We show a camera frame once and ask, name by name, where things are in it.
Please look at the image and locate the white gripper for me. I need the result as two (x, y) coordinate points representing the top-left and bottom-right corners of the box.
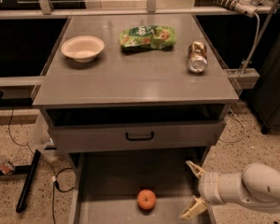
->
(180, 161), (224, 220)

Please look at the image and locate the orange fruit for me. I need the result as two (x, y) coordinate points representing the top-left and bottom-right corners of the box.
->
(137, 189), (157, 210)

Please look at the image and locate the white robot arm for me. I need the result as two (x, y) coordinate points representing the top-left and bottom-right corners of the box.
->
(180, 161), (280, 220)

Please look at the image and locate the grey open middle drawer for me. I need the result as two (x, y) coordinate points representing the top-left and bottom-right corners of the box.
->
(69, 148), (216, 224)

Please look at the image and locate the grey drawer cabinet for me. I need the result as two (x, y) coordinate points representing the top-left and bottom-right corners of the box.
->
(32, 13), (240, 174)

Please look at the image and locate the grey upper drawer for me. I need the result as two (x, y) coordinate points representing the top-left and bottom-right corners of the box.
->
(49, 120), (226, 153)

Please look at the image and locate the dark cabinet at right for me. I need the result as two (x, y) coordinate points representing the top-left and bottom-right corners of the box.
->
(248, 12), (280, 134)

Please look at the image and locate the silver soda can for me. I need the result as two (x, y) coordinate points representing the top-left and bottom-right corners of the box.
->
(187, 41), (208, 74)

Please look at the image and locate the green chip bag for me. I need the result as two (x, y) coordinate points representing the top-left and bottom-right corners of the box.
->
(119, 25), (176, 50)

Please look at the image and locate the black bar on floor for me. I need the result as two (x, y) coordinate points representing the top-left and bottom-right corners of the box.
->
(16, 150), (41, 213)

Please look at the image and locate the white paper bowl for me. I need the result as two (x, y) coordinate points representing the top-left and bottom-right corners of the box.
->
(61, 35), (105, 63)

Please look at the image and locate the white power strip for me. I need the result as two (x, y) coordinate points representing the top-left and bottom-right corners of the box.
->
(211, 0), (257, 18)

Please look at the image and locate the crushed plastic bottle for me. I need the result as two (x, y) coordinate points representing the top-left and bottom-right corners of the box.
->
(0, 154), (15, 175)

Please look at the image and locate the black drawer handle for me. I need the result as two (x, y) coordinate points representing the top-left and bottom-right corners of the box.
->
(125, 132), (155, 142)

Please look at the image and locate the white power cable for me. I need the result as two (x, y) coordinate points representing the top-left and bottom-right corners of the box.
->
(237, 12), (261, 77)

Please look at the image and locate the black floor cable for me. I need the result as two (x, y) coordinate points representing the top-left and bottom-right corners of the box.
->
(7, 106), (77, 224)

